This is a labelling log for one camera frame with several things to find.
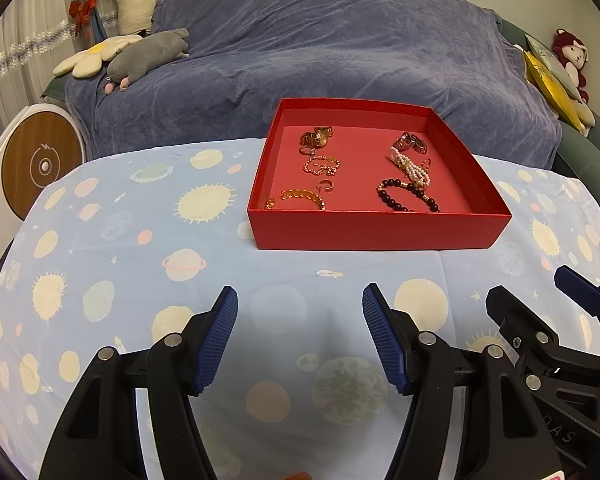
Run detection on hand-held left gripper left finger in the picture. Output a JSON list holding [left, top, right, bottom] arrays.
[[39, 285, 239, 480]]

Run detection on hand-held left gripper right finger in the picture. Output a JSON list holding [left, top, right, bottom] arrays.
[[362, 283, 561, 480]]

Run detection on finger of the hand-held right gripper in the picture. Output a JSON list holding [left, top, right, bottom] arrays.
[[554, 266, 600, 321], [485, 286, 600, 397]]

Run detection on red cardboard box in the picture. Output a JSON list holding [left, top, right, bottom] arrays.
[[246, 98, 512, 251]]

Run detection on dark beaded bracelet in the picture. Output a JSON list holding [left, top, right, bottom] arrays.
[[376, 177, 441, 213]]

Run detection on amber link bracelet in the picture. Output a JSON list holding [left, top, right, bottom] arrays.
[[280, 188, 329, 211]]

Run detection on pearl bead bracelet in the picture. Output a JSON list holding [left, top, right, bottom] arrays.
[[388, 146, 433, 187]]

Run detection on gold chain bracelet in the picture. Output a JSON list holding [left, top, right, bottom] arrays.
[[302, 155, 342, 177]]

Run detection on dark green sofa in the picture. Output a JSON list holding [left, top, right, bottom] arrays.
[[41, 17, 600, 181]]

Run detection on yellow cushion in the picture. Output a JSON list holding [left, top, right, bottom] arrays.
[[522, 50, 588, 133]]

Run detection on gold wristwatch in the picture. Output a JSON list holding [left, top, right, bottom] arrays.
[[299, 127, 335, 150]]

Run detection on silver cushion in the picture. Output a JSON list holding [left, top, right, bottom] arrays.
[[524, 34, 583, 103]]

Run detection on red monkey plush toy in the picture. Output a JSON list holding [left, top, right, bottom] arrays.
[[551, 28, 592, 106]]

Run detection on white round wood-faced appliance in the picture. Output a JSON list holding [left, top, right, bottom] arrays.
[[0, 104, 86, 226]]

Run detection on grey plush toy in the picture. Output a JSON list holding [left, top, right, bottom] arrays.
[[105, 28, 191, 93]]

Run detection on sofa with blue cover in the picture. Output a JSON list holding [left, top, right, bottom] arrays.
[[64, 0, 564, 171]]

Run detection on cream flower-shaped cushion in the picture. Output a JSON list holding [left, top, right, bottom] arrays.
[[53, 35, 143, 79]]

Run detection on blue curtain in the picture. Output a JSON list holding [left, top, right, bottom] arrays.
[[77, 0, 118, 41]]

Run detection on red curtain bow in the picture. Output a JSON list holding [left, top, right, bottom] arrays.
[[68, 0, 98, 38]]

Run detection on white sheer curtain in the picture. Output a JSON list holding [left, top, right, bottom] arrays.
[[0, 0, 98, 111]]

